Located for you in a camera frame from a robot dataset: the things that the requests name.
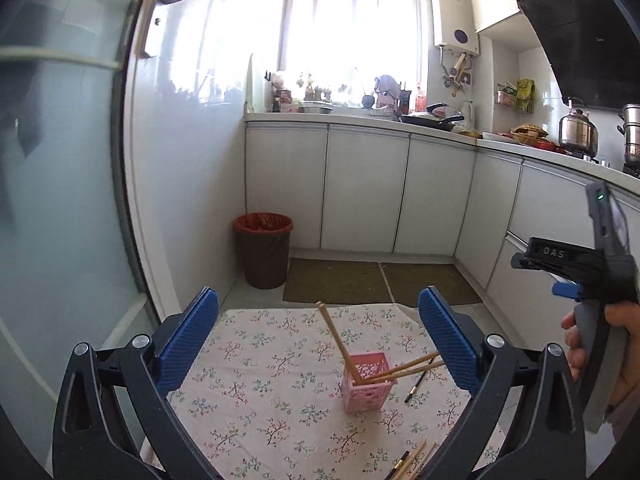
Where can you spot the steel stock pot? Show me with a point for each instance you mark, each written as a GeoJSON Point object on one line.
{"type": "Point", "coordinates": [631, 135]}

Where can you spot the kitchen window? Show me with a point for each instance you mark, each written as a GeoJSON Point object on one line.
{"type": "Point", "coordinates": [350, 35]}

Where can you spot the white water heater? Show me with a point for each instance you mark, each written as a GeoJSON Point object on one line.
{"type": "Point", "coordinates": [455, 20]}

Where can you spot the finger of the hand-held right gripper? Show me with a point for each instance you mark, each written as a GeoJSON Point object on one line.
{"type": "Point", "coordinates": [555, 255]}
{"type": "Point", "coordinates": [565, 290]}

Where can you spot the wicker basket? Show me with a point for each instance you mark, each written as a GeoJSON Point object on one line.
{"type": "Point", "coordinates": [529, 132]}

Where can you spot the black range hood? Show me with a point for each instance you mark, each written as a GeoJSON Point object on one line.
{"type": "Point", "coordinates": [590, 45]}

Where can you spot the white jug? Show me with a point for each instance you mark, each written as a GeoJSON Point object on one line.
{"type": "Point", "coordinates": [468, 117]}

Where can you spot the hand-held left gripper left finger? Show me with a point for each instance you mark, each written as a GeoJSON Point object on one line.
{"type": "Point", "coordinates": [187, 335]}

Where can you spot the water heater pipes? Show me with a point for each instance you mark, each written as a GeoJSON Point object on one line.
{"type": "Point", "coordinates": [456, 75]}

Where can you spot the steel kettle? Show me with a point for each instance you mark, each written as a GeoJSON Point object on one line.
{"type": "Point", "coordinates": [577, 132]}

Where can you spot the yellow snack packets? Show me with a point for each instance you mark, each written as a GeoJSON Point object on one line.
{"type": "Point", "coordinates": [525, 95]}

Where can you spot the red bin liner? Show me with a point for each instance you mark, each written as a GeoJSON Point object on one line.
{"type": "Point", "coordinates": [247, 224]}

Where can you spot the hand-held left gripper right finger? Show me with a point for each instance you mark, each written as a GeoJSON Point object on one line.
{"type": "Point", "coordinates": [450, 340]}

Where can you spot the red bottle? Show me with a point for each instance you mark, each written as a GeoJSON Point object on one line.
{"type": "Point", "coordinates": [420, 100]}

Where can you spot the person's right hand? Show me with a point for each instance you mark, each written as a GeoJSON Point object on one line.
{"type": "Point", "coordinates": [625, 350]}

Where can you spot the steel basin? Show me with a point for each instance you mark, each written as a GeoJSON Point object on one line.
{"type": "Point", "coordinates": [315, 107]}

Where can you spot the black chopstick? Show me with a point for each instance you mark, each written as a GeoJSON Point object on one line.
{"type": "Point", "coordinates": [415, 386]}
{"type": "Point", "coordinates": [397, 466]}

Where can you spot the metal wall rack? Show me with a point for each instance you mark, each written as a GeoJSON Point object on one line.
{"type": "Point", "coordinates": [505, 96]}

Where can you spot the black frying pan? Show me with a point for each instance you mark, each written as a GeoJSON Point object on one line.
{"type": "Point", "coordinates": [430, 120]}

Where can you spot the frosted glass door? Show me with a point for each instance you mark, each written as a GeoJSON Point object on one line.
{"type": "Point", "coordinates": [65, 185]}

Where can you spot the pink plastic utensil holder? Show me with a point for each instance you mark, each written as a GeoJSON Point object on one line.
{"type": "Point", "coordinates": [365, 395]}

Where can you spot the grey plastic bag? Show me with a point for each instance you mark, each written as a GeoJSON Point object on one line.
{"type": "Point", "coordinates": [387, 85]}

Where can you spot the brown knife block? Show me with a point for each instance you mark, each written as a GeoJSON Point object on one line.
{"type": "Point", "coordinates": [404, 100]}

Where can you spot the brown trash bin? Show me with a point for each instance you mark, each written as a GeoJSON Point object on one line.
{"type": "Point", "coordinates": [265, 260]}

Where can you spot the white cutting board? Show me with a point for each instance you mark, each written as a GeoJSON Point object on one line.
{"type": "Point", "coordinates": [255, 85]}

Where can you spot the white kitchen base cabinets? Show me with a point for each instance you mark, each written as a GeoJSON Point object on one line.
{"type": "Point", "coordinates": [365, 185]}

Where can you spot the floral tablecloth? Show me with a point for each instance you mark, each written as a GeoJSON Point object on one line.
{"type": "Point", "coordinates": [260, 360]}

